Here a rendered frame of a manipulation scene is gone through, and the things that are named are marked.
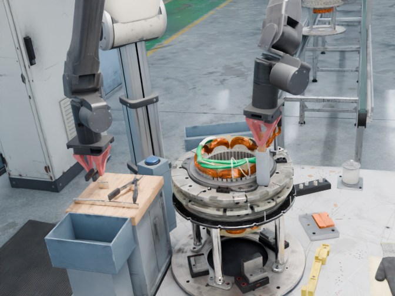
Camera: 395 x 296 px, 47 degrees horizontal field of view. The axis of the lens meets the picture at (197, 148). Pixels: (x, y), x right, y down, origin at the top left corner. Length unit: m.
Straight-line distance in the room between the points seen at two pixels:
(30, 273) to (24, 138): 1.07
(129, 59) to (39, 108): 1.86
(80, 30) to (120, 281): 0.59
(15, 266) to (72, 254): 1.82
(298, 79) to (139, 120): 0.73
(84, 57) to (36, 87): 2.24
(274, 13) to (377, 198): 0.89
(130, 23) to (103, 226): 0.62
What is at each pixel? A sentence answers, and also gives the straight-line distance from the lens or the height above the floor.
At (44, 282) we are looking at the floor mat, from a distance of 2.71.
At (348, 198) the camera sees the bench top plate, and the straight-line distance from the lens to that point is 1.67.
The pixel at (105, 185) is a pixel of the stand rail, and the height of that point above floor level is 1.08.
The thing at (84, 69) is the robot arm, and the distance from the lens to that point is 1.05.
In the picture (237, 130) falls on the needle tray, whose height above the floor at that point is 1.03.
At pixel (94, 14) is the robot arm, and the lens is 0.98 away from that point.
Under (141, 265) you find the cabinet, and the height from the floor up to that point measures 0.92.
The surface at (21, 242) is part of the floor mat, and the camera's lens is 3.10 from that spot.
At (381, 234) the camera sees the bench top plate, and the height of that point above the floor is 0.78.
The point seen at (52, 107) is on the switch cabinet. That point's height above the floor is 0.62.
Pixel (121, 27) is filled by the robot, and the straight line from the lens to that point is 1.41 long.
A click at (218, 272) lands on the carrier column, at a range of 1.24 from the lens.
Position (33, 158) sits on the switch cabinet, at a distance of 3.51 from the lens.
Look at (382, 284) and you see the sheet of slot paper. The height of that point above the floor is 0.78.
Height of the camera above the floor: 1.67
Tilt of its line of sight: 26 degrees down
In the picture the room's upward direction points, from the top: 6 degrees counter-clockwise
